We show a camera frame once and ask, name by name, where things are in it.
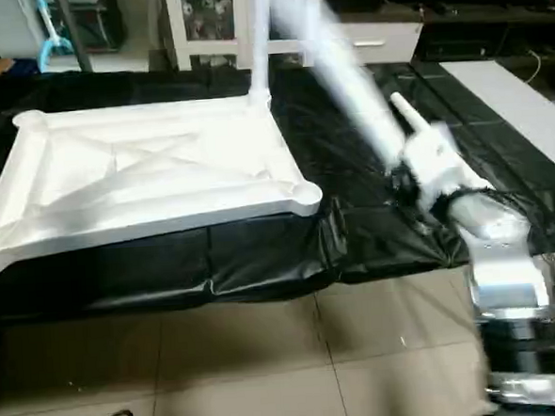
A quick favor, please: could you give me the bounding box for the white plastic table top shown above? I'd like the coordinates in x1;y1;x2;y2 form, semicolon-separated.
0;90;328;276

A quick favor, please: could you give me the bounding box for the white flat panel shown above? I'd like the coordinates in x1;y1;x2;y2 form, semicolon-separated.
438;55;555;189

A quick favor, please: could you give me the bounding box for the light blue plastic item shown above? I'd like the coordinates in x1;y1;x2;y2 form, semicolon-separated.
34;0;78;72

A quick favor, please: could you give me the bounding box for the white plastic table leg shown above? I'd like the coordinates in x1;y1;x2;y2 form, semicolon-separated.
241;0;278;113
388;89;436;142
270;0;420;186

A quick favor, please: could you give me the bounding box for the grey metal pole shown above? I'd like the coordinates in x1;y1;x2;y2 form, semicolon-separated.
57;0;97;77

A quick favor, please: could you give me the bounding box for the white glass door cabinet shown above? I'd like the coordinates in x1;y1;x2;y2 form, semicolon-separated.
161;0;332;76

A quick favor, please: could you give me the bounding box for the black work mat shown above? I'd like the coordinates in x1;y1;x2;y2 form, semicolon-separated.
0;40;555;325

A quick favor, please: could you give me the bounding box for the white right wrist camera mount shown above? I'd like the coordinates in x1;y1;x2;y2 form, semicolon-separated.
400;120;482;211

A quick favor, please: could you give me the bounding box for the white drawer unit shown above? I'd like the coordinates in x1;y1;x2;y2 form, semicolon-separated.
336;20;426;70

